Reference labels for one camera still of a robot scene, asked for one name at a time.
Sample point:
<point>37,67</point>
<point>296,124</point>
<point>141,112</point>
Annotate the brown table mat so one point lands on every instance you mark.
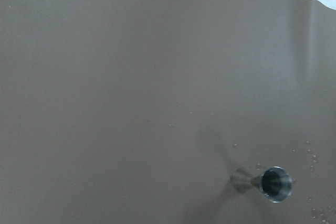
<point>139,111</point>

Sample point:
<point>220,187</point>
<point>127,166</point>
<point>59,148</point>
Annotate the steel double jigger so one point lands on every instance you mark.
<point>274,183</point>

